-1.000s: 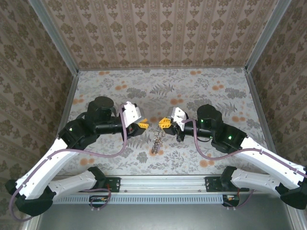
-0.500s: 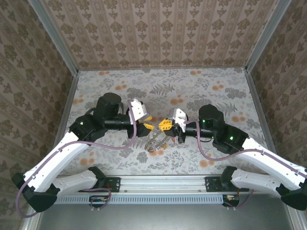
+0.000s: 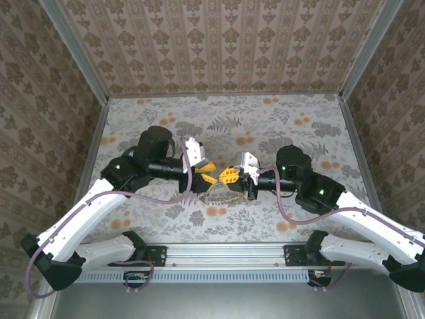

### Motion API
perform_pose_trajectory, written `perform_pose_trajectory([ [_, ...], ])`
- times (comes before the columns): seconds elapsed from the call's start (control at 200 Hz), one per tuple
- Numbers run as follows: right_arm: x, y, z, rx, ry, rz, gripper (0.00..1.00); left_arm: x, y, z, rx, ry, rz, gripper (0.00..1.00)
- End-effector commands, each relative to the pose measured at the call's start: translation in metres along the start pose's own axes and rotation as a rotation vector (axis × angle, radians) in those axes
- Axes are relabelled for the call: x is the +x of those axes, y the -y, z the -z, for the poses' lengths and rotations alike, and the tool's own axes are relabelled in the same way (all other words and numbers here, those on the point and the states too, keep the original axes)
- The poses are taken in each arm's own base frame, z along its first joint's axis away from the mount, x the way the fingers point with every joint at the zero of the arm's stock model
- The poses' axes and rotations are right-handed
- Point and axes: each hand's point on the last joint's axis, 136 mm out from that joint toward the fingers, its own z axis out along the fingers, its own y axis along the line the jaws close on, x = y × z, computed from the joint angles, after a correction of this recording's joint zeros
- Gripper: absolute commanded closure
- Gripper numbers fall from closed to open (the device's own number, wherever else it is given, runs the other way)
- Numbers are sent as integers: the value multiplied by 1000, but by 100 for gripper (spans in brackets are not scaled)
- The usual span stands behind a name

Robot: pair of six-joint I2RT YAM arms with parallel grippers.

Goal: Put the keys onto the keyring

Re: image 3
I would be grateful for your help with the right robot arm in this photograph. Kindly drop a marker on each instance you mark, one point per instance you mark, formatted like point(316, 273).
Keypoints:
point(365, 219)

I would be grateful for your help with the black connector board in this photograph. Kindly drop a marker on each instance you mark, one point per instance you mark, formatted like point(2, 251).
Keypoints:
point(136, 277)
point(320, 277)

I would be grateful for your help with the floral table cover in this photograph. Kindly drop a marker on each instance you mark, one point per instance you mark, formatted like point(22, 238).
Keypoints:
point(232, 109)

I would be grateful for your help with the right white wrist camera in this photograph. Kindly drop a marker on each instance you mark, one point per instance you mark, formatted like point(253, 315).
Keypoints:
point(249, 163)

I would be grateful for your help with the aluminium table side rail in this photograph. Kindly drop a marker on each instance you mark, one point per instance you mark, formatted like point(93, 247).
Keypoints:
point(357, 143)
point(95, 143)

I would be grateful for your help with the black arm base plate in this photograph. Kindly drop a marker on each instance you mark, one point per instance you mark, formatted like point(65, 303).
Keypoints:
point(159, 256)
point(292, 256)

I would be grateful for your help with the grey metal panel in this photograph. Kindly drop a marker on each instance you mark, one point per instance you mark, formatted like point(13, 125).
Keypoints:
point(216, 302)

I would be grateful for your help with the large brown lace keyring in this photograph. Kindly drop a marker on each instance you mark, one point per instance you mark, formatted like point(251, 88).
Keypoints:
point(222, 199)

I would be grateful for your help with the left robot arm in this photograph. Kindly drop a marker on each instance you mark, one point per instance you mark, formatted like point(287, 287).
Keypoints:
point(76, 219)

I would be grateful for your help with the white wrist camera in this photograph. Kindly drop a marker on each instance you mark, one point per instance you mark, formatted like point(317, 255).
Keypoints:
point(249, 163)
point(196, 149)

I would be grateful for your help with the aluminium mounting rail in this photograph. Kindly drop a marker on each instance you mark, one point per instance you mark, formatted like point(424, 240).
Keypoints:
point(225, 252)

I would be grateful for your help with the aluminium frame post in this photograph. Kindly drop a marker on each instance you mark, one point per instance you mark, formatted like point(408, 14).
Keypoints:
point(76, 53)
point(372, 50)

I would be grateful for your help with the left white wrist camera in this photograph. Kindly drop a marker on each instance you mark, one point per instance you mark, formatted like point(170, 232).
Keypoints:
point(196, 149)

